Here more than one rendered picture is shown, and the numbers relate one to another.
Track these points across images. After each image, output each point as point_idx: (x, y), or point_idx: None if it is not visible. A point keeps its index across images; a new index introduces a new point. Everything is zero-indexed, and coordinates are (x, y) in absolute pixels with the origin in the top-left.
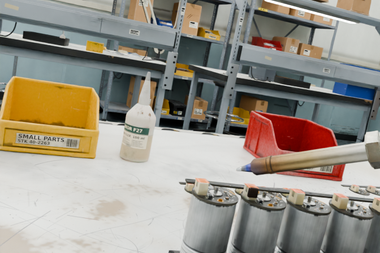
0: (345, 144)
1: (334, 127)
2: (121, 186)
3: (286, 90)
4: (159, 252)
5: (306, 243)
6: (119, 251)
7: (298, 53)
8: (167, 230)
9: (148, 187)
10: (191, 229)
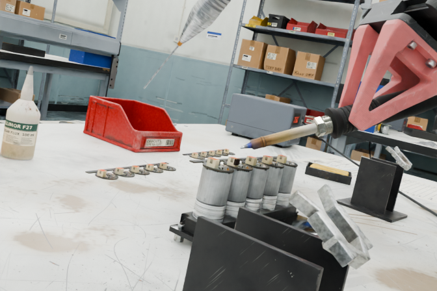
0: (76, 116)
1: (62, 99)
2: (51, 183)
3: (19, 60)
4: (148, 222)
5: (260, 188)
6: (126, 227)
7: (16, 12)
8: (132, 208)
9: (71, 180)
10: (211, 192)
